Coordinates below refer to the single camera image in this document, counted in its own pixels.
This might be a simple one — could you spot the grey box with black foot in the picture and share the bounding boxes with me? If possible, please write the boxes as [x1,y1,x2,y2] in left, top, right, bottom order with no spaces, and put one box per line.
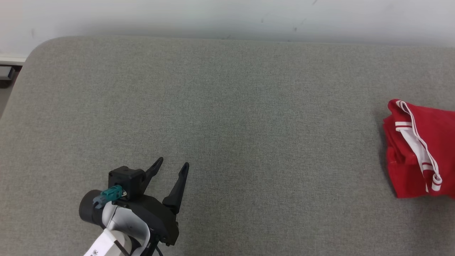
[0,65,17,89]

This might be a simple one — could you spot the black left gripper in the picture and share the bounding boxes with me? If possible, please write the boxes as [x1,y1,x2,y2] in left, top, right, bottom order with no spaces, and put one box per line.
[114,157,190,247]

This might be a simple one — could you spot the red basketball jersey white sleeves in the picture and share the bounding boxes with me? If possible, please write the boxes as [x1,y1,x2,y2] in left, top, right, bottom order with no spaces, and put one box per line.
[383,99,455,193]

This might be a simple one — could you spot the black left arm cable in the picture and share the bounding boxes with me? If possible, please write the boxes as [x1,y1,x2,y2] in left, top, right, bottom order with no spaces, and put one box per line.
[142,236,165,256]

